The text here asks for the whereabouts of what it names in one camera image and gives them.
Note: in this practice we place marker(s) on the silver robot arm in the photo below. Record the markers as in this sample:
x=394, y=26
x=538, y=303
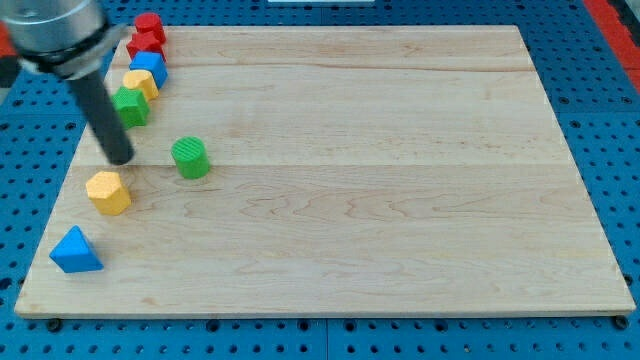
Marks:
x=69, y=39

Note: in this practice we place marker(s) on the blue cube block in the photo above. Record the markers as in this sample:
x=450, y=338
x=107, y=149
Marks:
x=152, y=62

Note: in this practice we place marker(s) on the red star block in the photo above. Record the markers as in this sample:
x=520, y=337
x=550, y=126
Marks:
x=144, y=42

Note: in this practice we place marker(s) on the blue triangle block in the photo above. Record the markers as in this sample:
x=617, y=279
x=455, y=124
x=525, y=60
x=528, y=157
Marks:
x=74, y=253

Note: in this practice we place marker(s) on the green cylinder block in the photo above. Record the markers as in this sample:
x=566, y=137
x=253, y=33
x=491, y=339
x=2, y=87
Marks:
x=190, y=156

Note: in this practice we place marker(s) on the green star block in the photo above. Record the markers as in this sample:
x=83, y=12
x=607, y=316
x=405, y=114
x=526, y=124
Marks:
x=131, y=106

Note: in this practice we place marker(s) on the yellow rounded block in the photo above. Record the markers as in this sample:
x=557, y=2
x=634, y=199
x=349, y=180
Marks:
x=142, y=80

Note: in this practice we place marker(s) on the wooden board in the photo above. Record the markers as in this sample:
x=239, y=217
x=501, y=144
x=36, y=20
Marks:
x=355, y=172

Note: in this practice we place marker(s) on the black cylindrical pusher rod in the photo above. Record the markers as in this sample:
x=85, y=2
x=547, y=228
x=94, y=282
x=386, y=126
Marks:
x=97, y=107

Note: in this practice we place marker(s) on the red cylinder block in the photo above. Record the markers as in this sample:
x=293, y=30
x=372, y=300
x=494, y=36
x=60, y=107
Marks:
x=150, y=22

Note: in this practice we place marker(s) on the yellow hexagon block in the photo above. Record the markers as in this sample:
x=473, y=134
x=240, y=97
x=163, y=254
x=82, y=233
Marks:
x=108, y=193

